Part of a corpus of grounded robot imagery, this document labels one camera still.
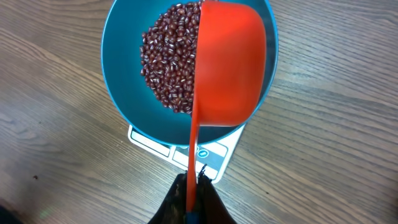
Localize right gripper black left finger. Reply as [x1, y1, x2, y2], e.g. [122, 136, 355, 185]
[148, 174, 187, 224]

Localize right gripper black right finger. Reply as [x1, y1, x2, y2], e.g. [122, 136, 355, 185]
[197, 164, 236, 224]

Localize orange measuring scoop blue handle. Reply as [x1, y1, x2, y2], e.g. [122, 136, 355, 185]
[186, 1, 266, 223]

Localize red beans in bowl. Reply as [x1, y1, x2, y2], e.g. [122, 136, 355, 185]
[139, 1, 203, 114]

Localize teal metal bowl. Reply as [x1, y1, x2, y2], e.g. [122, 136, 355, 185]
[101, 0, 279, 146]

